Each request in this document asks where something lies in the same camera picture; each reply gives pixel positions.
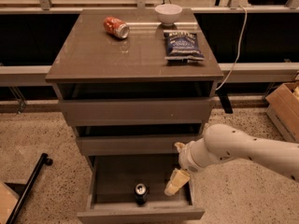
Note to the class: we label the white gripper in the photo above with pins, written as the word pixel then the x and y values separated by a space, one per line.
pixel 186 160

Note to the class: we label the dark blue pepsi can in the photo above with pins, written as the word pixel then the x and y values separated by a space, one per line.
pixel 141 193

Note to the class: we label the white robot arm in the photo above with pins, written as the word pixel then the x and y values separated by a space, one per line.
pixel 221 143

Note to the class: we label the grey middle drawer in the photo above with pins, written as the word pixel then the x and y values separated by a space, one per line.
pixel 132 145

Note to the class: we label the grey top drawer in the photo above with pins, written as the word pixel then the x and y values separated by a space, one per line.
pixel 136 112

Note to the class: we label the grey open bottom drawer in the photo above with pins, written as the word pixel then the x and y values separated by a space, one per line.
pixel 111 198

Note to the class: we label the grey drawer cabinet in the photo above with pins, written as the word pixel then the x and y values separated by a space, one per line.
pixel 94 65

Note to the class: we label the red soda can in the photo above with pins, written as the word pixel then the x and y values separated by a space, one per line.
pixel 116 27

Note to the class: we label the blue chip bag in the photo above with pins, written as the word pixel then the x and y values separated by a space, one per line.
pixel 182 45

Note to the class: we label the brown cardboard box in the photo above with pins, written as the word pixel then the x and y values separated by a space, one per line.
pixel 283 110

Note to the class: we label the black metal bar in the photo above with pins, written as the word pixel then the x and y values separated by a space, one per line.
pixel 43 160

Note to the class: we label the white bowl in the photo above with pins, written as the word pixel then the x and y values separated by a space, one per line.
pixel 168 14

